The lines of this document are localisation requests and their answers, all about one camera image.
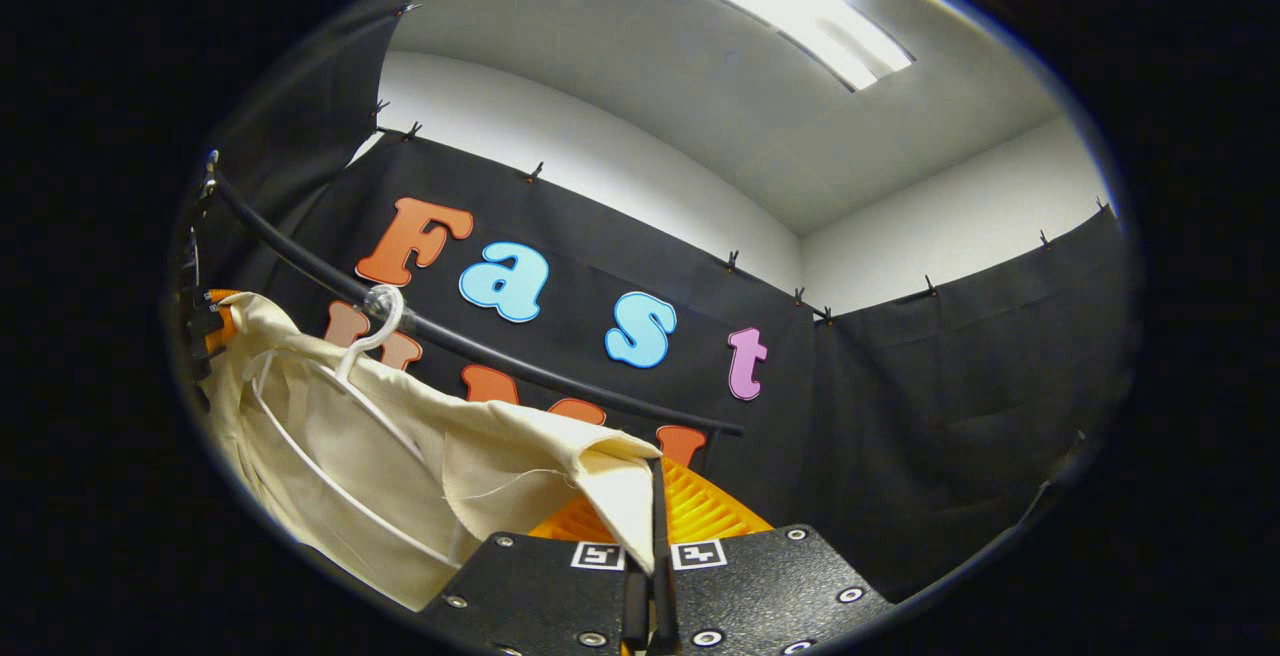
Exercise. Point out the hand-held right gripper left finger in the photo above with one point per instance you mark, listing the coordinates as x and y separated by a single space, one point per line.
540 596

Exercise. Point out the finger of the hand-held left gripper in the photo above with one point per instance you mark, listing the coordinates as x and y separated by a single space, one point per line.
220 321

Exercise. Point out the white plastic clothes hanger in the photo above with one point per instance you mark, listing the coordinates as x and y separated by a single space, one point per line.
385 331

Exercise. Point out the ceiling light panel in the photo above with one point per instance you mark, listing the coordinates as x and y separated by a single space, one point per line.
800 11

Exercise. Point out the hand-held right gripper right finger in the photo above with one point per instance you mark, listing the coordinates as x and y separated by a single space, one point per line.
660 536

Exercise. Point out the black metal clothes rack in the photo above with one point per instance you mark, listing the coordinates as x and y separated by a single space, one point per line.
480 348

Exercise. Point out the cream button-up shirt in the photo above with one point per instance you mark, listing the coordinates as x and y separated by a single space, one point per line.
350 476

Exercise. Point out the black backdrop cloth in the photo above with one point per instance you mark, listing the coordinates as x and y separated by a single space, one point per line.
950 386

